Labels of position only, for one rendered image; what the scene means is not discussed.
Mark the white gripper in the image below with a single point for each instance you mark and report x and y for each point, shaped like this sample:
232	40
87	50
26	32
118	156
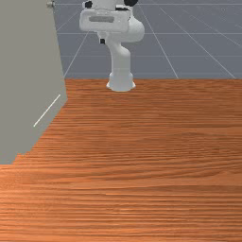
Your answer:
104	19

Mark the pale grey cabinet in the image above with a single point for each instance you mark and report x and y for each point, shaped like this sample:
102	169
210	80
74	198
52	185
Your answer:
28	78

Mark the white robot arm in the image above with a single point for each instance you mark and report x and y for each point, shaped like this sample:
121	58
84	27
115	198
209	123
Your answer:
121	66

